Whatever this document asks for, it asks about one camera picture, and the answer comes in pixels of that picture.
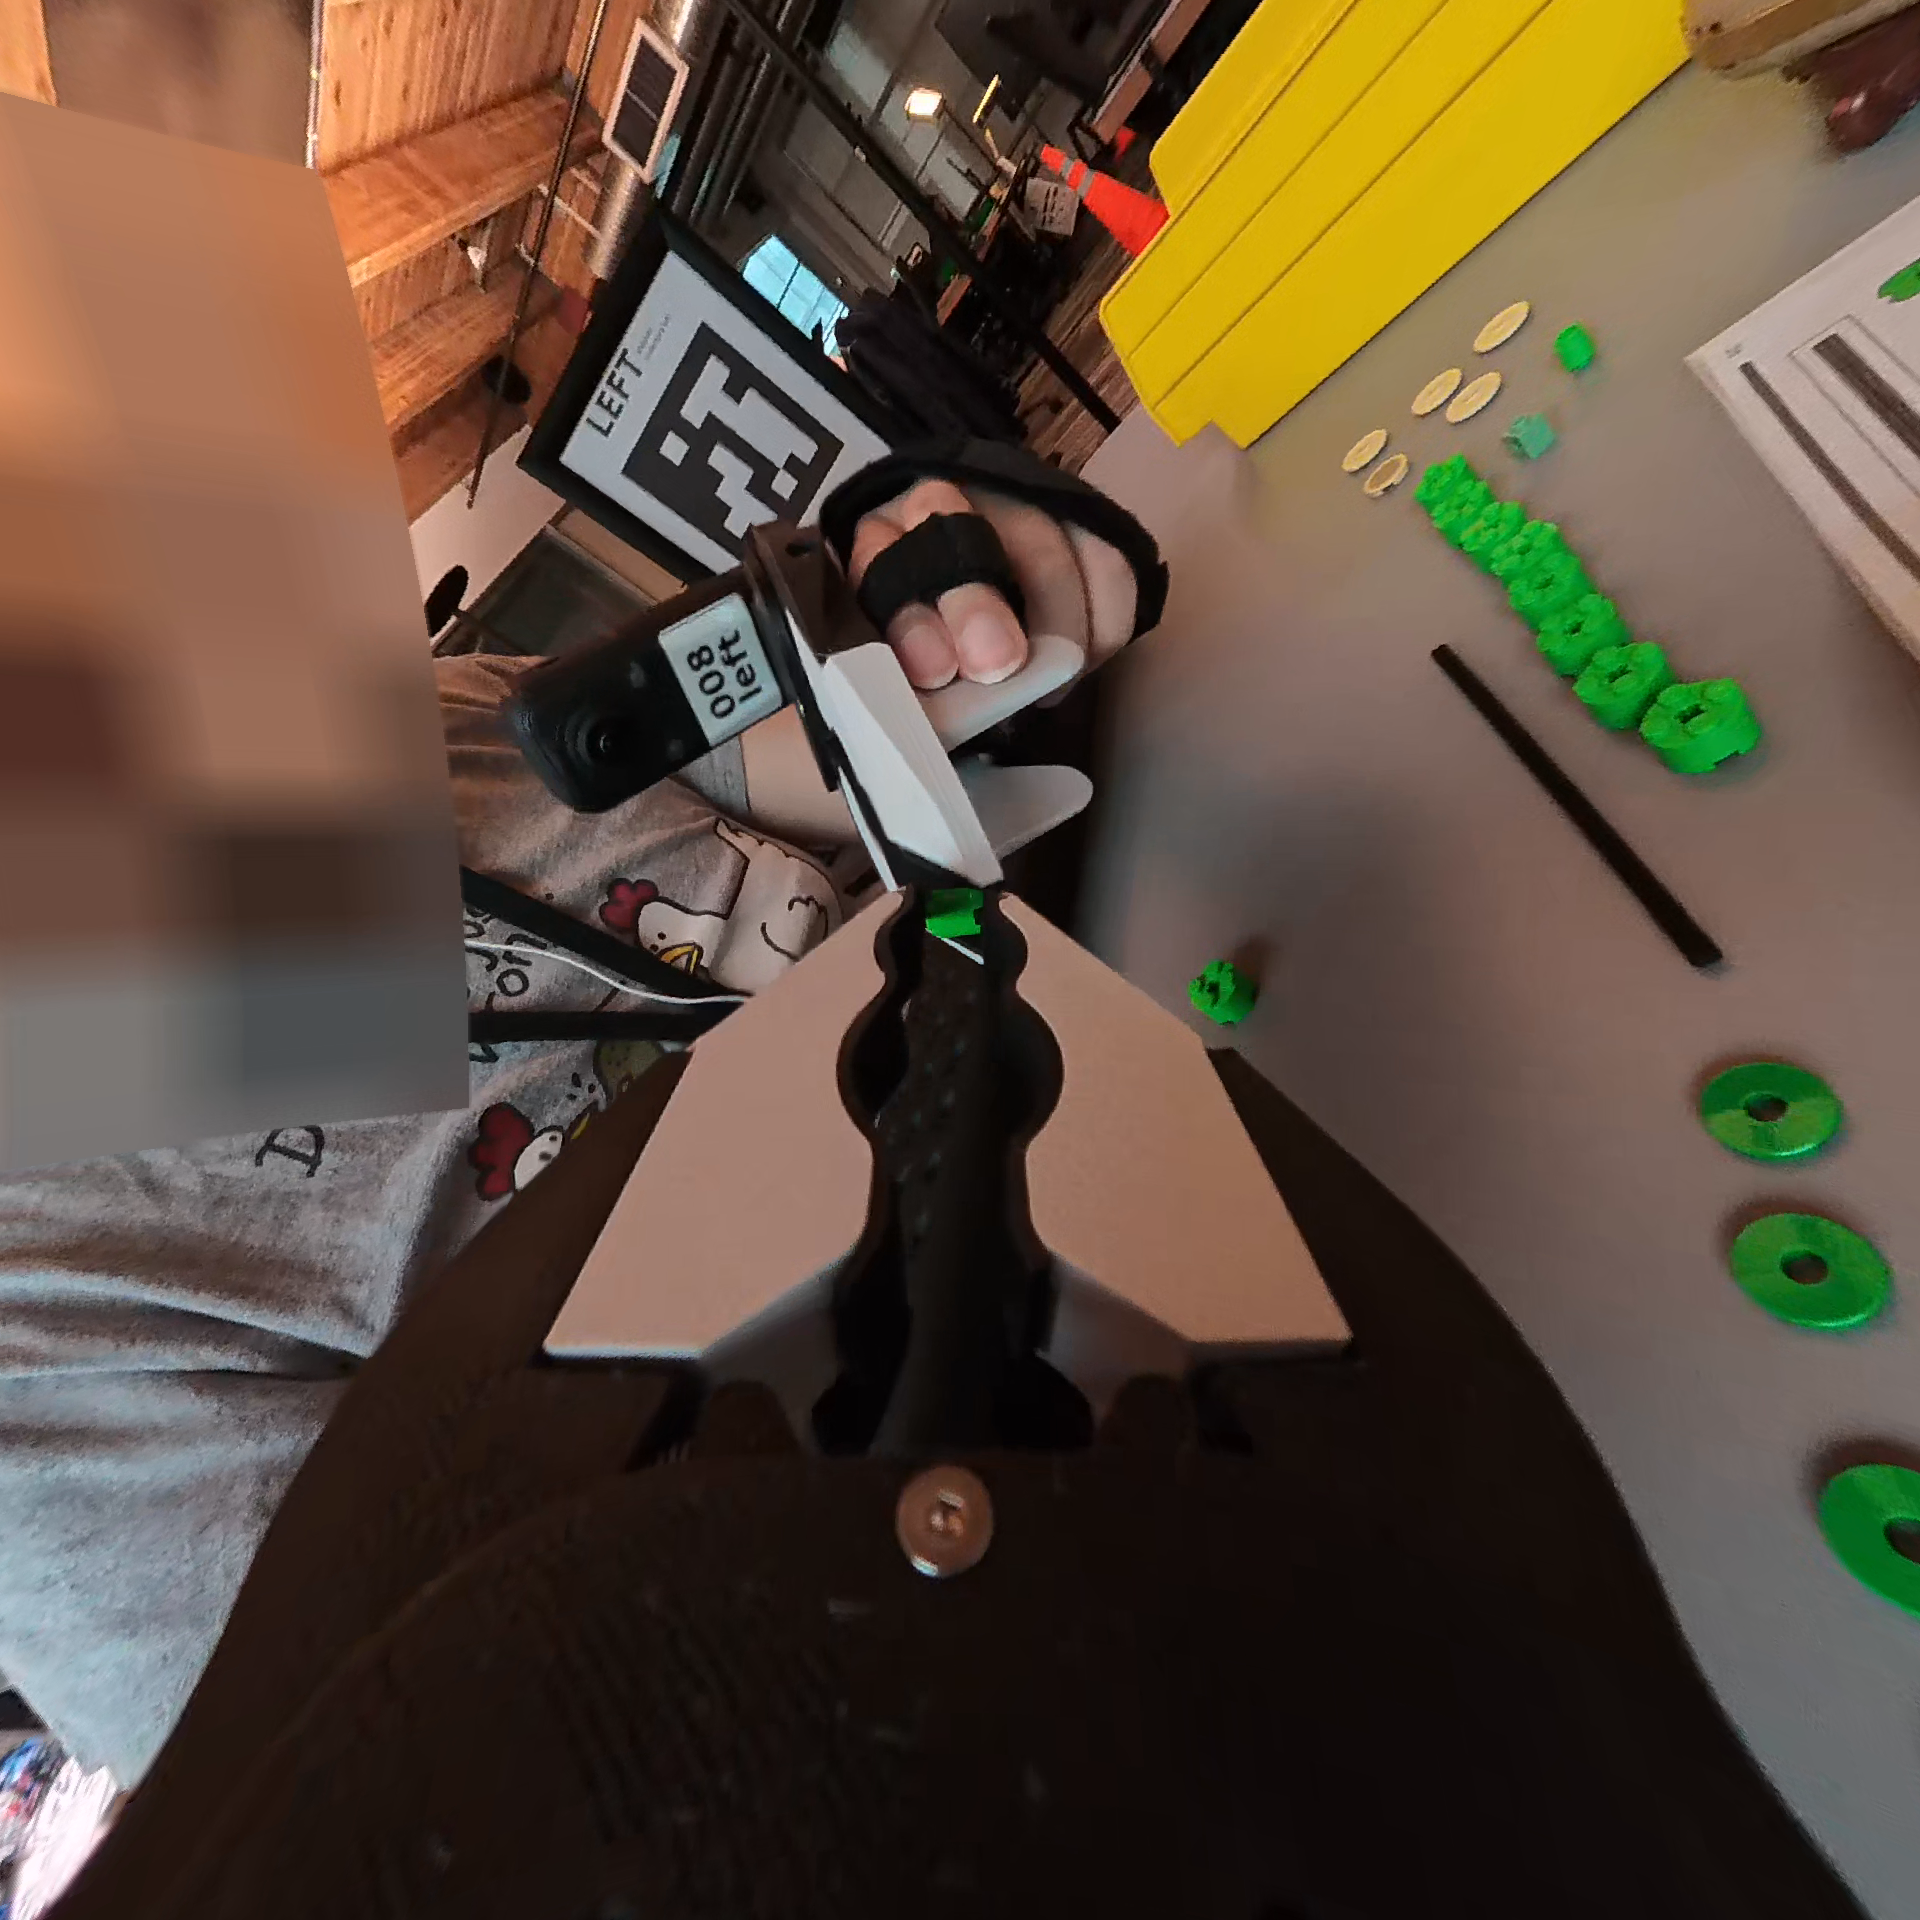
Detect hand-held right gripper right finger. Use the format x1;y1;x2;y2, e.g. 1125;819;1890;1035
981;894;1351;1452

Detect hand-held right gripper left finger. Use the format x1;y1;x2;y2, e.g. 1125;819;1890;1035
543;891;921;1452

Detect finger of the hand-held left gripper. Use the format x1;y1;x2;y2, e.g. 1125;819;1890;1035
961;763;1097;866
817;646;1009;896

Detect green ring plate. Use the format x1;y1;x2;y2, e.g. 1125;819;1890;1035
1818;1460;1920;1619
1699;1059;1845;1164
1727;1210;1897;1332

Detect black axle rod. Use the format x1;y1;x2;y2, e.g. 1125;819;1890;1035
1430;643;1727;972

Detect yellow plastic bin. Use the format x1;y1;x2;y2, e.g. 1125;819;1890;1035
1099;0;1697;447

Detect row of green bricks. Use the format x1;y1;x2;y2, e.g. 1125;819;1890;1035
1414;454;1766;775

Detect orange traffic cone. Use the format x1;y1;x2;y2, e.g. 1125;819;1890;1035
1073;142;1169;255

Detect open instruction booklet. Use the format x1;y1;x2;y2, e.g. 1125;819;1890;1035
1683;195;1920;663

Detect person's left hand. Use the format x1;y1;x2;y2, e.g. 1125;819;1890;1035
839;479;1142;694

